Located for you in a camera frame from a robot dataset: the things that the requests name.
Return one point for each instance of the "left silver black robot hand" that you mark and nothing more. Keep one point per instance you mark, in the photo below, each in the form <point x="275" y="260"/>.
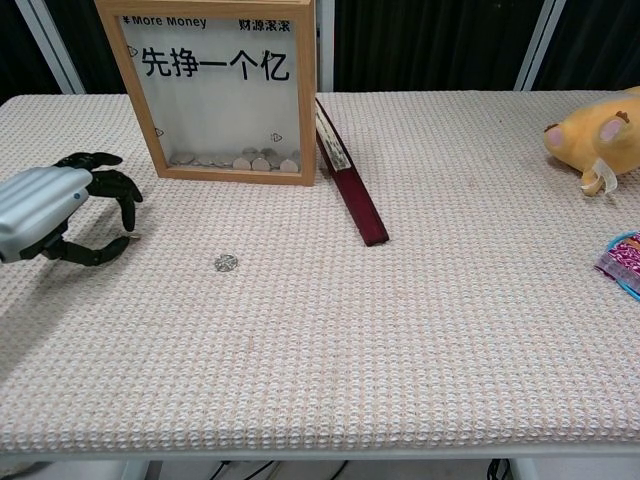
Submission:
<point x="35" y="205"/>

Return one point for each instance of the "wooden framed money box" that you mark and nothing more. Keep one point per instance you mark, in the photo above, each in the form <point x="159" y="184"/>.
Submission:
<point x="220" y="115"/>

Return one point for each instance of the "black curtain panel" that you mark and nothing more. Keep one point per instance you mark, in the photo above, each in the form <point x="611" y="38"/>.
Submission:
<point x="92" y="55"/>
<point x="600" y="45"/>
<point x="15" y="50"/>
<point x="425" y="45"/>

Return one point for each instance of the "dark red folded fan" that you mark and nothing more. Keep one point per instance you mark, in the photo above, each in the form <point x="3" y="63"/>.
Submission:
<point x="357" y="200"/>

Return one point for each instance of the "beige woven tablecloth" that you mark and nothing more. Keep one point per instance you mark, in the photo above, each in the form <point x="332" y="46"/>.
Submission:
<point x="350" y="325"/>

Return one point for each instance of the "yellow plush toy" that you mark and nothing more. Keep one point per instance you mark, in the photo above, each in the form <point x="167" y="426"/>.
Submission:
<point x="585" y="140"/>

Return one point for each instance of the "purple patterned packet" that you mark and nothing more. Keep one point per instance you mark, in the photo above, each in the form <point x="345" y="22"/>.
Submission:
<point x="625" y="260"/>

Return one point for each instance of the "white metal frame post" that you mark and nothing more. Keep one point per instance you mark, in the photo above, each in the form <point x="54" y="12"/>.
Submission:
<point x="541" y="45"/>
<point x="55" y="50"/>
<point x="325" y="50"/>

